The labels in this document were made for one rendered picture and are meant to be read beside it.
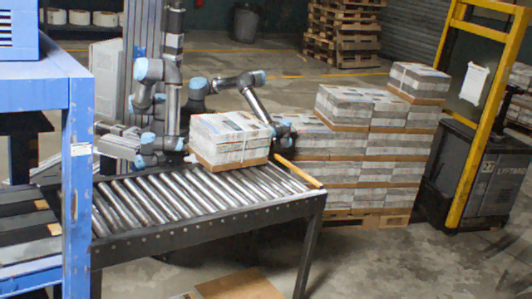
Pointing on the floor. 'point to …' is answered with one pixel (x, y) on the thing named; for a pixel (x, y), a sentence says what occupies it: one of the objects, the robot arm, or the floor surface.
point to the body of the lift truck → (504, 185)
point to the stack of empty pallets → (332, 17)
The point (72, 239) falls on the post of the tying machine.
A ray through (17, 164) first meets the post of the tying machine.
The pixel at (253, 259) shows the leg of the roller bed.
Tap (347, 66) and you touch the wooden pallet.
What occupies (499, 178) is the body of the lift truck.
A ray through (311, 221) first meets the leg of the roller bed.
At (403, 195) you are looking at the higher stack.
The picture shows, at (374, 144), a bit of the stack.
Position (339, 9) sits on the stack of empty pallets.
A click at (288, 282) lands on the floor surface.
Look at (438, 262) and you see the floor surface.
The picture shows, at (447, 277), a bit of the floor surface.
